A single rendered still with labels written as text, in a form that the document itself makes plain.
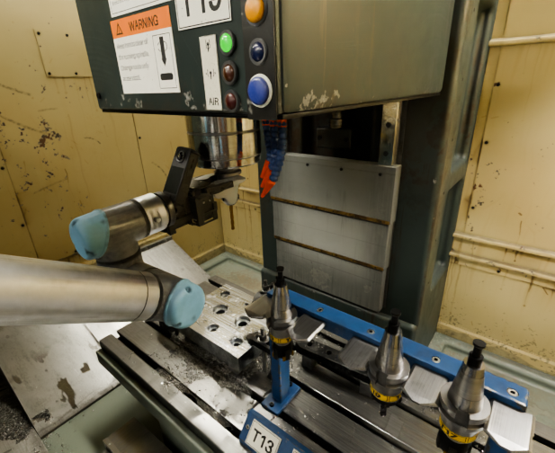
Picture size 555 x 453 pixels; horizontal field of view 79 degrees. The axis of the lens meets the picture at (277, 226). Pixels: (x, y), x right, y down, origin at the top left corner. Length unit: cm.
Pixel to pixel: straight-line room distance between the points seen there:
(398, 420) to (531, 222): 81
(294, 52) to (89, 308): 39
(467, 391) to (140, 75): 65
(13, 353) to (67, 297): 118
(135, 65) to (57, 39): 110
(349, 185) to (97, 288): 82
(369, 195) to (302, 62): 70
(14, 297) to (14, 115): 124
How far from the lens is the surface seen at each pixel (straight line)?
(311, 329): 67
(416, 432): 96
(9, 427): 153
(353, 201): 111
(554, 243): 144
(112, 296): 49
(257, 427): 86
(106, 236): 61
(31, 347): 164
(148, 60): 59
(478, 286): 155
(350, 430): 93
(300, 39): 43
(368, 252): 115
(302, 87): 43
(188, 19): 51
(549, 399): 165
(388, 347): 57
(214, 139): 70
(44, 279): 45
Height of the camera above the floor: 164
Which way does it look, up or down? 23 degrees down
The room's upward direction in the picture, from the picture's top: 2 degrees counter-clockwise
